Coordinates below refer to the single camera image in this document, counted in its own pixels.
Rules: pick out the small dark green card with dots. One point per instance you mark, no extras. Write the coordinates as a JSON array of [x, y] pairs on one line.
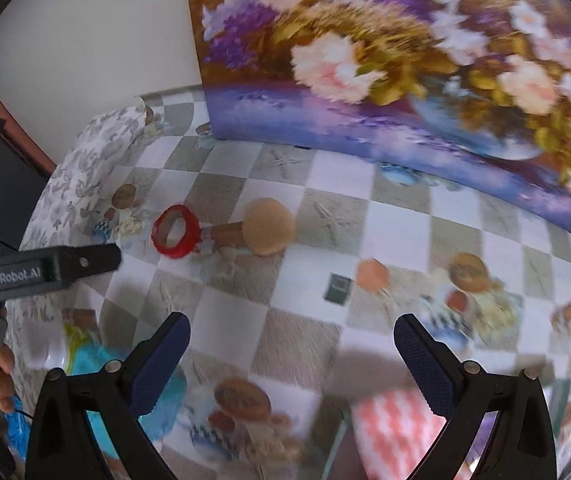
[[338, 289]]

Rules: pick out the floral painting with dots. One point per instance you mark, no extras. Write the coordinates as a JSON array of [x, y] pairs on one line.
[[365, 35]]

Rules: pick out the teal plastic box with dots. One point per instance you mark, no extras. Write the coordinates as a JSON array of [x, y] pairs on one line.
[[88, 360]]

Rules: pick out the brown wooden door frame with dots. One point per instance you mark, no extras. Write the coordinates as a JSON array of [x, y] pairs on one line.
[[23, 135]]

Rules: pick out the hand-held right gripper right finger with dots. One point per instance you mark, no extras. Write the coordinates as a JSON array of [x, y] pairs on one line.
[[423, 360]]

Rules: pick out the white pill bottle green label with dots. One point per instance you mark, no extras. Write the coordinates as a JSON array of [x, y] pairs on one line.
[[43, 345]]

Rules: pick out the dark cabinet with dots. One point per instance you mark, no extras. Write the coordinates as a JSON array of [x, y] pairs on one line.
[[20, 195]]

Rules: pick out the purple cartoon card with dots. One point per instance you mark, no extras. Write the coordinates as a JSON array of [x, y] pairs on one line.
[[488, 422]]

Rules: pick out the grey floral tablecloth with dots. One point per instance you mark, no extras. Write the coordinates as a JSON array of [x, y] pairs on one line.
[[80, 160]]

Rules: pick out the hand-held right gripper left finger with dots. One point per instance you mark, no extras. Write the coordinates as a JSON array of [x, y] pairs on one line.
[[165, 350]]

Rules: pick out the checkered printed table cover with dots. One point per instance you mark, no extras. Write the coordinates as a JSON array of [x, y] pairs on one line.
[[290, 335]]

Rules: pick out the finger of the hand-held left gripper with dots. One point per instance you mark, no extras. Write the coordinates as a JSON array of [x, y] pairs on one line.
[[90, 262]]

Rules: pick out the pink checkered cloth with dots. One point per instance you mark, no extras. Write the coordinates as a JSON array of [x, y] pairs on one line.
[[395, 435]]

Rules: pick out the red tape roll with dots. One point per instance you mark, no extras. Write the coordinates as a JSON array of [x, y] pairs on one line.
[[178, 252]]

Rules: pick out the person's left hand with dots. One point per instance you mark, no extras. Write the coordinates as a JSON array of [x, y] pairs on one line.
[[3, 375]]

